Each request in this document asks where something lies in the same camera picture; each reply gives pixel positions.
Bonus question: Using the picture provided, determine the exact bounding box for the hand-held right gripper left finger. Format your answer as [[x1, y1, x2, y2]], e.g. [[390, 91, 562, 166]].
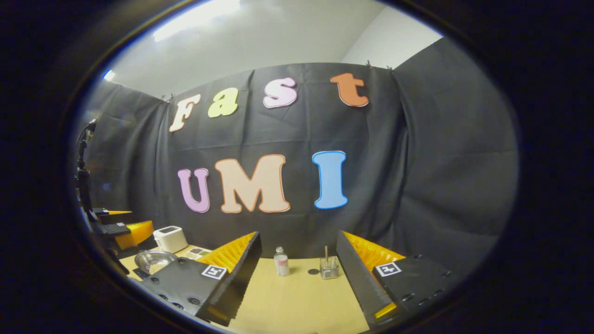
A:
[[139, 231, 263, 327]]

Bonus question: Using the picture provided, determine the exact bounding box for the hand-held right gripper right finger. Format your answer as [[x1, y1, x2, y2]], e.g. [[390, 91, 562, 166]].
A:
[[335, 231, 458, 328]]

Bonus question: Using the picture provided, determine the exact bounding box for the white toaster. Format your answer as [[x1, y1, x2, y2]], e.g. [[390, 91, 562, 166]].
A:
[[153, 225, 189, 254]]

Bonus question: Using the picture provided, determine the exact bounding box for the white divided dish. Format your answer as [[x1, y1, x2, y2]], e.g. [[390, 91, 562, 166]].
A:
[[183, 247, 212, 261]]

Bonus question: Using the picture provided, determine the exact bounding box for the clear wire-pattern holder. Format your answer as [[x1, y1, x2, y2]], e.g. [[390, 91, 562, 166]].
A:
[[319, 256, 340, 280]]

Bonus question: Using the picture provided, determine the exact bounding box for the steel pot with black handle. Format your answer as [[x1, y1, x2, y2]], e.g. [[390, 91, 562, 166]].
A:
[[135, 250, 179, 275]]

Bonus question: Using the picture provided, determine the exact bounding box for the small bottle with pink label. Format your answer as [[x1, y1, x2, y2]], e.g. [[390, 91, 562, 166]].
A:
[[273, 246, 291, 277]]

